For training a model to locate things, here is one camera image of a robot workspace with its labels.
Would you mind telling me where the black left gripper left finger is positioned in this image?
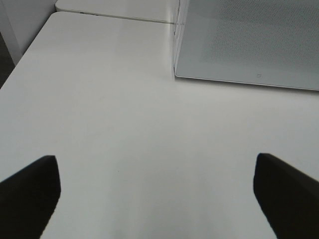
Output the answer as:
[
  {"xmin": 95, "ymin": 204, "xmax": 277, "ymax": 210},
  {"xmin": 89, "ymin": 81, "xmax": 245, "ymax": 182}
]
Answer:
[{"xmin": 0, "ymin": 155, "xmax": 61, "ymax": 239}]

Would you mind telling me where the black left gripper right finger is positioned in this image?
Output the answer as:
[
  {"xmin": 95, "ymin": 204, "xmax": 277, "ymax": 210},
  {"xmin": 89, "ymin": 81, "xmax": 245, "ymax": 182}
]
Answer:
[{"xmin": 253, "ymin": 153, "xmax": 319, "ymax": 239}]

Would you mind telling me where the white microwave door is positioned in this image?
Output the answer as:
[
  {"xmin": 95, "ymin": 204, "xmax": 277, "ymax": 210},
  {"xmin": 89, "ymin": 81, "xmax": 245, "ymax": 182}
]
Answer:
[{"xmin": 175, "ymin": 0, "xmax": 319, "ymax": 90}]

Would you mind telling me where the white microwave oven body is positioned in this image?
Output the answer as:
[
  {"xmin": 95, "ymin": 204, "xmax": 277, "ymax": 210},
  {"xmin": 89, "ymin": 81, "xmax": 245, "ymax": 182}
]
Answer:
[{"xmin": 171, "ymin": 0, "xmax": 189, "ymax": 75}]

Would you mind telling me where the white adjacent table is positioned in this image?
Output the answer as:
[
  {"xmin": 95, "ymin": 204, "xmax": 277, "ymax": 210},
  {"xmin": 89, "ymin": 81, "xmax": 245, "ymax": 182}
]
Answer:
[{"xmin": 55, "ymin": 0, "xmax": 180, "ymax": 24}]

